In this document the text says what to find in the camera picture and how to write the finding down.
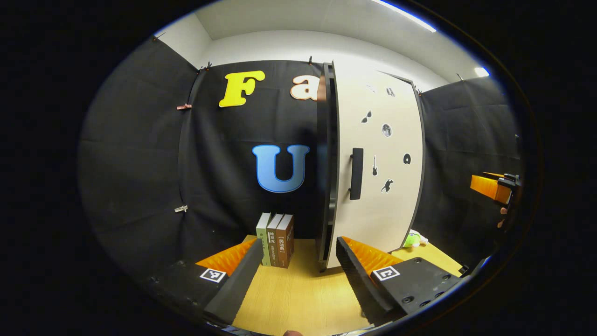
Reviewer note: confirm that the ceiling light strip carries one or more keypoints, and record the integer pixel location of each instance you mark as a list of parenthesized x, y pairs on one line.
[(482, 72)]

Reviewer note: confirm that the dark grey cabinet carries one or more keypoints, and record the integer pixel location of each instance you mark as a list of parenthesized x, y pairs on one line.
[(326, 163)]

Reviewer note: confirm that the green white book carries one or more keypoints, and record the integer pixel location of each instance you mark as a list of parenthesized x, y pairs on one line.
[(263, 242)]

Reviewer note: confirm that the dark brown book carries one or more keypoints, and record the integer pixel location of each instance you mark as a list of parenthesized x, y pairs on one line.
[(284, 245)]

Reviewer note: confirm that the tan book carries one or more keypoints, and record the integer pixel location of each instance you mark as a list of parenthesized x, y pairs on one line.
[(273, 245)]

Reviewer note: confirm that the black backdrop cloth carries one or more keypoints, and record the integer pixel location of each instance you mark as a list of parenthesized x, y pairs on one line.
[(140, 163)]

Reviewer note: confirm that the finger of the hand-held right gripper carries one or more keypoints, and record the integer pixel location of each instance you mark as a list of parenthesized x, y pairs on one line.
[(487, 186)]

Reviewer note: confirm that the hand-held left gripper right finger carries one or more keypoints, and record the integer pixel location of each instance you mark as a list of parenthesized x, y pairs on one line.
[(359, 284)]

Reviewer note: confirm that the green white plush toy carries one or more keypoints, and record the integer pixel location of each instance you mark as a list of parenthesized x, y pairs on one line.
[(412, 241)]

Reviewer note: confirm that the pink clothespin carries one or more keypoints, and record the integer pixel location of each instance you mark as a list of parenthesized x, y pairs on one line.
[(184, 107)]

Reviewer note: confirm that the white clothespin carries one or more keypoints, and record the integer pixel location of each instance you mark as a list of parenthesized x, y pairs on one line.
[(181, 208)]

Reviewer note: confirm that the beige cabinet door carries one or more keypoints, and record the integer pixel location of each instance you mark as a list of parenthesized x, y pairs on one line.
[(373, 224)]

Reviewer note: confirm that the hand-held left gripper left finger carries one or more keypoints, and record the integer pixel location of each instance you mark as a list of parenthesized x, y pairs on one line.
[(235, 284)]

